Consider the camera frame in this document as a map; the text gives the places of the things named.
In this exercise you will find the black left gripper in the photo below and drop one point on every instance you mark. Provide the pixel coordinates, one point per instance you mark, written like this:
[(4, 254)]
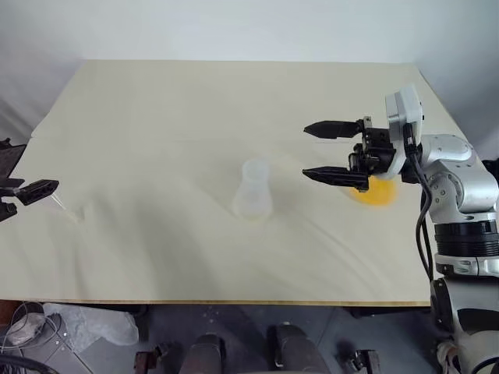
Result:
[(7, 202)]

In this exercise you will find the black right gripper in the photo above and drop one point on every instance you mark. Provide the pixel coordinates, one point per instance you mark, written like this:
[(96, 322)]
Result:
[(374, 152)]

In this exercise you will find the clear bottle with orange liquid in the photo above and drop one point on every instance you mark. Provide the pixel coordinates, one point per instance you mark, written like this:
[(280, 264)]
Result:
[(379, 195)]

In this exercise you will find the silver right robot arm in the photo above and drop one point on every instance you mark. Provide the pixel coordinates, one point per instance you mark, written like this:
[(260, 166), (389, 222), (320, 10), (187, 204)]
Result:
[(460, 183)]

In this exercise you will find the empty translucent plastic bottle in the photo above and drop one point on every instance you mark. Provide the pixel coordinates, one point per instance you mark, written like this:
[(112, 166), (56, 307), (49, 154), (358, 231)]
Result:
[(253, 191)]

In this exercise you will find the cream tablecloth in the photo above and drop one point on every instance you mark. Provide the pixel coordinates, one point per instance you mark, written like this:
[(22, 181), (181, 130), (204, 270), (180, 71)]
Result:
[(175, 117)]

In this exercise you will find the crumpled clear plastic bag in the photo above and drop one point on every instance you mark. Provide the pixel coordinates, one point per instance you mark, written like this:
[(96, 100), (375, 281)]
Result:
[(97, 321)]

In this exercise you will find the dark rounded shape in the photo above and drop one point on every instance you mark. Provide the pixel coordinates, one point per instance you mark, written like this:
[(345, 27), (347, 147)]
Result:
[(206, 354), (296, 350)]

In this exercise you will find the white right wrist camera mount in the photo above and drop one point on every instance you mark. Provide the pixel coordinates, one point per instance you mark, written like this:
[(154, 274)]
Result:
[(403, 113)]

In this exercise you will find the small dark bracket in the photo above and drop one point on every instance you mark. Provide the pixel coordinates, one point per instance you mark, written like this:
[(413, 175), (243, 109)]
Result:
[(154, 358), (362, 360)]

